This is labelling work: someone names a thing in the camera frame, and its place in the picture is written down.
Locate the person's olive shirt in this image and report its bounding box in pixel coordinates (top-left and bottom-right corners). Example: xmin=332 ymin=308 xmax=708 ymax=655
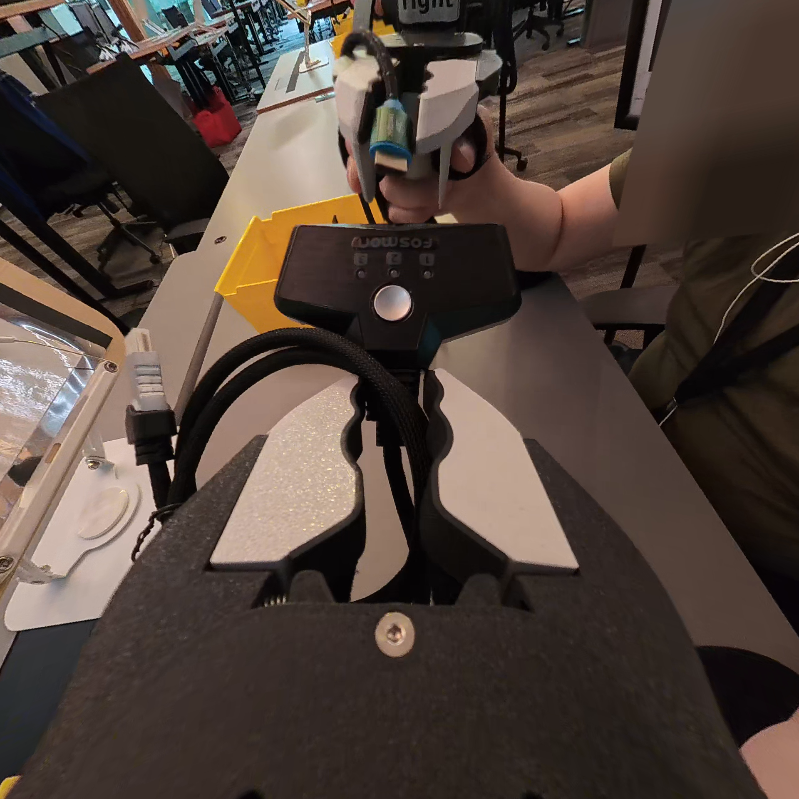
xmin=608 ymin=150 xmax=799 ymax=600

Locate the black hdmi switch box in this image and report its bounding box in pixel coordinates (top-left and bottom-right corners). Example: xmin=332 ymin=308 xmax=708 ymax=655
xmin=275 ymin=223 xmax=523 ymax=369

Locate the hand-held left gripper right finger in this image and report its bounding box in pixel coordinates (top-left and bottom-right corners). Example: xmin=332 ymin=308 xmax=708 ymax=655
xmin=422 ymin=368 xmax=579 ymax=604

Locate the black hdmi cable blue plug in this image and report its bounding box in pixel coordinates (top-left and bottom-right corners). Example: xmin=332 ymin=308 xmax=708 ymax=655
xmin=340 ymin=30 xmax=418 ymax=174

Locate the monitor on white stand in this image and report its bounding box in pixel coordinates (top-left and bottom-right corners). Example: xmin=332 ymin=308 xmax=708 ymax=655
xmin=0 ymin=259 xmax=126 ymax=566

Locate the white earphone wire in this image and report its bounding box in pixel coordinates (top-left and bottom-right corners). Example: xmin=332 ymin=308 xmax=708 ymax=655
xmin=712 ymin=231 xmax=799 ymax=350

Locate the white display stand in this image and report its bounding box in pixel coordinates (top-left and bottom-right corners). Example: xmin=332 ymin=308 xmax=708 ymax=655
xmin=3 ymin=437 xmax=164 ymax=631

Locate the black braided cable grey plug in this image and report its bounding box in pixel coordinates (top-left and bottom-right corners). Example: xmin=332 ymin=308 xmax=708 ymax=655
xmin=125 ymin=328 xmax=433 ymax=603

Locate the black shoulder strap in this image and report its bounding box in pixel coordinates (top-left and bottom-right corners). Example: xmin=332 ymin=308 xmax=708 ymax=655
xmin=655 ymin=325 xmax=799 ymax=425

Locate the black chair with blue jacket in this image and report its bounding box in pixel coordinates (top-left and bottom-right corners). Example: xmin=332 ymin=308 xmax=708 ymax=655
xmin=0 ymin=72 xmax=164 ymax=269

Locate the person's right hand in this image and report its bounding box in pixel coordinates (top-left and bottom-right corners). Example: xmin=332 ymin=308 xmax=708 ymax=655
xmin=345 ymin=105 xmax=566 ymax=270

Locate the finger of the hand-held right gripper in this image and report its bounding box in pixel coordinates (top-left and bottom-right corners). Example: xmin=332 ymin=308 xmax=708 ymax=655
xmin=412 ymin=59 xmax=481 ymax=210
xmin=335 ymin=49 xmax=387 ymax=202

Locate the red bag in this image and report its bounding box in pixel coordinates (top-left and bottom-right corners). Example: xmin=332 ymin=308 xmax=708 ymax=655
xmin=192 ymin=87 xmax=243 ymax=149

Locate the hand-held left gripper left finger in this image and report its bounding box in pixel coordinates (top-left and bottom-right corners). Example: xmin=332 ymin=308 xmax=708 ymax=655
xmin=209 ymin=377 xmax=369 ymax=601

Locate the black high-back office chair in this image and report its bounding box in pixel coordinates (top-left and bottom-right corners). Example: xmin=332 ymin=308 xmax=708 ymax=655
xmin=34 ymin=53 xmax=231 ymax=257

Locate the person's right forearm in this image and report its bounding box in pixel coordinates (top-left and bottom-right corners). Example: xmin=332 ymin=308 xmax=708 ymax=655
xmin=549 ymin=146 xmax=633 ymax=272

